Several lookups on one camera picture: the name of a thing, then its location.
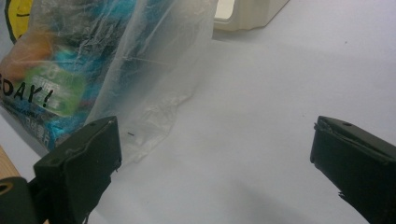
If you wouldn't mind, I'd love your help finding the blue chip bag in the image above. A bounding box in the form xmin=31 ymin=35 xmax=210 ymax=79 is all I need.
xmin=0 ymin=0 xmax=171 ymax=151

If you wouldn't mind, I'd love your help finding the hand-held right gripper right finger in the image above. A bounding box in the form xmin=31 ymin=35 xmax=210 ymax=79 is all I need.
xmin=309 ymin=115 xmax=396 ymax=224

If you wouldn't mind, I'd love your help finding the pale blue table mat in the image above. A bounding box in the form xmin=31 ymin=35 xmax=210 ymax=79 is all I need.
xmin=0 ymin=0 xmax=396 ymax=224

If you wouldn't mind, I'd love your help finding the clear plastic bag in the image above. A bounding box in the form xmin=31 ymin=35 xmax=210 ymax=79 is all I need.
xmin=0 ymin=0 xmax=219 ymax=166

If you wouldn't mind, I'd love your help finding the white plastic bin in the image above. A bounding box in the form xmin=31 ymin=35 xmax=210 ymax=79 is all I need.
xmin=213 ymin=0 xmax=290 ymax=32

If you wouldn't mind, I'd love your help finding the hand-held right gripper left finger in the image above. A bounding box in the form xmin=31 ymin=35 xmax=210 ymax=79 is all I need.
xmin=33 ymin=116 xmax=122 ymax=224

